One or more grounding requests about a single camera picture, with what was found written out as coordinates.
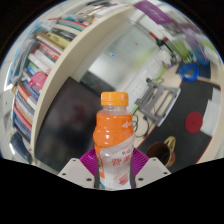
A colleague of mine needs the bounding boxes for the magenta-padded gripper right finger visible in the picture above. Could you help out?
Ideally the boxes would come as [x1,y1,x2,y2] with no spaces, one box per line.
[129,148,173,190]

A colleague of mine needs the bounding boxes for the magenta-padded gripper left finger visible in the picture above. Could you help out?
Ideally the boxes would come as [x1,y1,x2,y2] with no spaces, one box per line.
[57,148,98,190]

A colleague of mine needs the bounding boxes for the orange drink bottle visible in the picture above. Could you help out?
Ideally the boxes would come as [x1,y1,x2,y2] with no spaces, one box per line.
[92,91,136,191]

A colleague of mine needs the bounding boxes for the purple water bottle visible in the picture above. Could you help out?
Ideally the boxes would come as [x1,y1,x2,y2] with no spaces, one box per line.
[181,28,209,66]

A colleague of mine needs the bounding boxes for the black desk mat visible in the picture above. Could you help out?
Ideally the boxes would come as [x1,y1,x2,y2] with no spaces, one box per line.
[136,79,223,174]

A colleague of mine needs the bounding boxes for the black computer monitor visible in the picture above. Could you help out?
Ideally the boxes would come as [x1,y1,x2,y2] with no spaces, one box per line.
[34,76,104,173]

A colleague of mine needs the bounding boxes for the dark blue box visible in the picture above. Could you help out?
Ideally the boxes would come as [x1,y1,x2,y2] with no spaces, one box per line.
[9,131,34,164]

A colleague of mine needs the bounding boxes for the flat round red coaster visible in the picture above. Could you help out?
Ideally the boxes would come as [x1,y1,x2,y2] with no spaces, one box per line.
[184,110,204,135]

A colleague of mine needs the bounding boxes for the grey metal laptop stand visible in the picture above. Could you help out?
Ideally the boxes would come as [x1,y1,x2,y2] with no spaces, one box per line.
[134,79,182,128]

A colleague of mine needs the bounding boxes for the white napkin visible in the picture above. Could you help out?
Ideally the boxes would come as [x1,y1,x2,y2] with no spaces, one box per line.
[201,88,223,137]

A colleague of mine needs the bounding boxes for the white shelf unit with books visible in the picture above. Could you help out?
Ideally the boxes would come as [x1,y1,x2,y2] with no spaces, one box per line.
[8,3,141,161]

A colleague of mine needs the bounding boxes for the dark wine bottle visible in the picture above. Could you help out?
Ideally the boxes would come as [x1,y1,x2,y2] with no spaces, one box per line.
[149,31,174,54]

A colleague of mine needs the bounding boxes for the purple hanging banner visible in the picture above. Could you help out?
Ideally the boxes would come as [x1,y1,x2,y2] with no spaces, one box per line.
[133,0,174,26]

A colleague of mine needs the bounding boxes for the black cables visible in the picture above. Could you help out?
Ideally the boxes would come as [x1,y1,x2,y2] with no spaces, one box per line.
[131,113,151,139]

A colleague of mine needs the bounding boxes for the blue coiled cable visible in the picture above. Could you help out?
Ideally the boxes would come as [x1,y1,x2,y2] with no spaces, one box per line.
[178,62,201,83]

